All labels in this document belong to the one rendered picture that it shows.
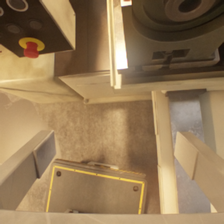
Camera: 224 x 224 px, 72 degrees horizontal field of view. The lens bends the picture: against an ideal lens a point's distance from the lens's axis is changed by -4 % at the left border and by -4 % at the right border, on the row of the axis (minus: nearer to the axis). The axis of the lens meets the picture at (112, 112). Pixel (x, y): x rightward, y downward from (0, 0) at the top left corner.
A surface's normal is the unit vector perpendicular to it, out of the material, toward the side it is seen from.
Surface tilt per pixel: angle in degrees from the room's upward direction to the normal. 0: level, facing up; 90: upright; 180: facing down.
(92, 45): 0
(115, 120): 0
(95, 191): 0
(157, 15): 90
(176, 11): 90
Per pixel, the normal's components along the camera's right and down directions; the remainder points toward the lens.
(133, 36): 0.04, 0.99
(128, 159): -0.13, -0.15
